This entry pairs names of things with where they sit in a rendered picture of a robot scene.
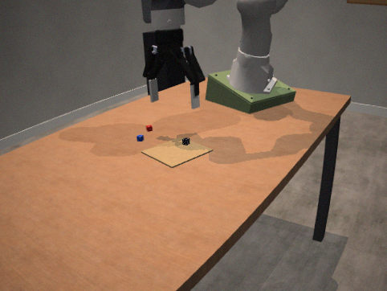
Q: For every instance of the beige square mat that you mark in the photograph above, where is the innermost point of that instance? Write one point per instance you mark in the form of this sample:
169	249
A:
173	153

